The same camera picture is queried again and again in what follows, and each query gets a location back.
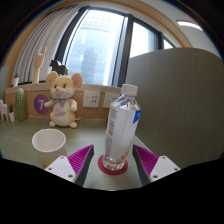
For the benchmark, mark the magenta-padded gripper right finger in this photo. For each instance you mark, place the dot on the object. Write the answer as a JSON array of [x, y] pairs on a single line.
[[162, 166]]

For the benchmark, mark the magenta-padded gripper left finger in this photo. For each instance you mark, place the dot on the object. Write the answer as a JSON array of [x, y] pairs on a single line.
[[61, 166]]

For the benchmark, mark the clear plastic water bottle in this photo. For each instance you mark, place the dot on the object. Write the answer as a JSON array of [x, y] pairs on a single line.
[[120, 133]]

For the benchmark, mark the pale yellow cup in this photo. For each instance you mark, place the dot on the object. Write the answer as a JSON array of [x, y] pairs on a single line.
[[50, 145]]

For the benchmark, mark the flat round red coaster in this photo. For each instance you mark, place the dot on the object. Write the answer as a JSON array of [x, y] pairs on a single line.
[[113, 172]]

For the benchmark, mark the grey-green desk partition panel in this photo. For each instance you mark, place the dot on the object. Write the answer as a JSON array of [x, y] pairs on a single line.
[[180, 106]]

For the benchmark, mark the purple round number sign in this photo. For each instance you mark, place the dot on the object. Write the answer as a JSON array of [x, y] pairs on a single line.
[[40, 104]]

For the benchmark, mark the beige plush mouse toy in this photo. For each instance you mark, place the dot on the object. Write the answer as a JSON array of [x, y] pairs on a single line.
[[63, 100]]

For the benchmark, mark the tall green cactus ornament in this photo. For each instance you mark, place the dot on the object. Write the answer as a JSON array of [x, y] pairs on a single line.
[[20, 105]]

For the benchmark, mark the pink horse figurine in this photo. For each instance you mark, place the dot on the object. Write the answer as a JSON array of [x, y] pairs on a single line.
[[4, 111]]

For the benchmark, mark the dark-framed window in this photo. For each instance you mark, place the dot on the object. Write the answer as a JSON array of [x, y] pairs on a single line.
[[96, 46]]

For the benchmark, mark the grey curtain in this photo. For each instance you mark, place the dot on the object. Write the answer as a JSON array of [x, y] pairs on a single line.
[[40, 36]]

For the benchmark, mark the ceiling lights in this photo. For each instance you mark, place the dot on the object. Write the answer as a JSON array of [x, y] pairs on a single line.
[[188, 24]]

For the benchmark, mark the white wall socket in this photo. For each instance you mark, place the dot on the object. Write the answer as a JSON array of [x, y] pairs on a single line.
[[109, 99], [91, 99]]

